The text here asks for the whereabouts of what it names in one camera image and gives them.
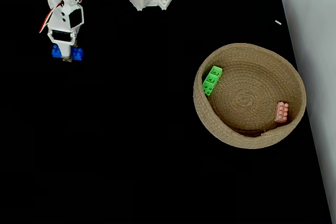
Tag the pink lego block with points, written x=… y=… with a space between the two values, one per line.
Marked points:
x=281 y=113

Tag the blue lego block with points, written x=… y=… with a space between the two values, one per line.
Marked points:
x=78 y=54

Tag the green lego block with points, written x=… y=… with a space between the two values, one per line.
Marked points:
x=212 y=80

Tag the small white tape piece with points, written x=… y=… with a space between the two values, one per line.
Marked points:
x=278 y=22

